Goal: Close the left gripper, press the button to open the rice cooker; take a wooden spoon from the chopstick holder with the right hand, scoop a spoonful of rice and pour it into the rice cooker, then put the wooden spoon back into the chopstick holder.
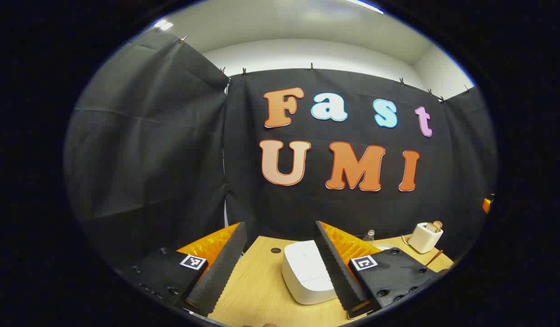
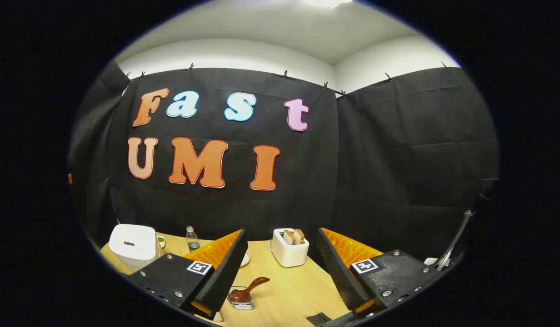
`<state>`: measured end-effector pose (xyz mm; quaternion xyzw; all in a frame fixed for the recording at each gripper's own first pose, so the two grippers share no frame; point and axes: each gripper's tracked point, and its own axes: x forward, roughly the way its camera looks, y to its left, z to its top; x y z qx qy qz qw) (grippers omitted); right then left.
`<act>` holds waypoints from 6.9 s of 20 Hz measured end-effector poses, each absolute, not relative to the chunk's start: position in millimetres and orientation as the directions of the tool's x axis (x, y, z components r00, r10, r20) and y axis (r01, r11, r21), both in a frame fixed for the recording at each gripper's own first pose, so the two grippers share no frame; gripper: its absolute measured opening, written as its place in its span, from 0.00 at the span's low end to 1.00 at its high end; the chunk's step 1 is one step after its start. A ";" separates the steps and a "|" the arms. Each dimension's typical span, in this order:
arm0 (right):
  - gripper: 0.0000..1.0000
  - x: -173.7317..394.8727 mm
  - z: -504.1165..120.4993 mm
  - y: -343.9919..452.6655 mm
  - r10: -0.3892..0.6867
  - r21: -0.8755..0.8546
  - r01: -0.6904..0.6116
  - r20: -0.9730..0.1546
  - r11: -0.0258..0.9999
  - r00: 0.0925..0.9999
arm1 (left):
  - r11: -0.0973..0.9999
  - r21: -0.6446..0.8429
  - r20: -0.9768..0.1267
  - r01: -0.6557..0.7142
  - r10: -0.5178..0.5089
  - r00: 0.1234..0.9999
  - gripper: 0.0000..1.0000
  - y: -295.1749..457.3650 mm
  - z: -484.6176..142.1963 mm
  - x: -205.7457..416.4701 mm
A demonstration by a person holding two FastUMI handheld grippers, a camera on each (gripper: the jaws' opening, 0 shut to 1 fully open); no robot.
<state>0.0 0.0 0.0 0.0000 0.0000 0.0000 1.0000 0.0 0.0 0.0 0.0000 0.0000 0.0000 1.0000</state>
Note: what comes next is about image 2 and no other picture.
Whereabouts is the clear plastic water bottle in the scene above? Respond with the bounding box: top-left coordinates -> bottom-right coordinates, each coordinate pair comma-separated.
185,226 -> 201,253

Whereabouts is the white toaster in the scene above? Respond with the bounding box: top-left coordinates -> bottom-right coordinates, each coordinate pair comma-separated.
268,228 -> 310,268

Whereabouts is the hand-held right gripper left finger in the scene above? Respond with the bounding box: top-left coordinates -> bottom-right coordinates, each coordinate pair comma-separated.
128,229 -> 249,319

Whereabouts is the metal wire chopstick holder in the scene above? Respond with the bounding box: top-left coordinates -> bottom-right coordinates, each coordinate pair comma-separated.
227,286 -> 255,311

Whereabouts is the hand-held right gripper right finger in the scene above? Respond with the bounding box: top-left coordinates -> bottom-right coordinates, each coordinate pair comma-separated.
317,227 -> 446,314

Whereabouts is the brown wooden spoon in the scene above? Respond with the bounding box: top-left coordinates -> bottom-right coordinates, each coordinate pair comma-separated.
229,277 -> 270,304

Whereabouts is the white rice cooker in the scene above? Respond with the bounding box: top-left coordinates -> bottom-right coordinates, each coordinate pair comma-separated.
109,224 -> 165,273

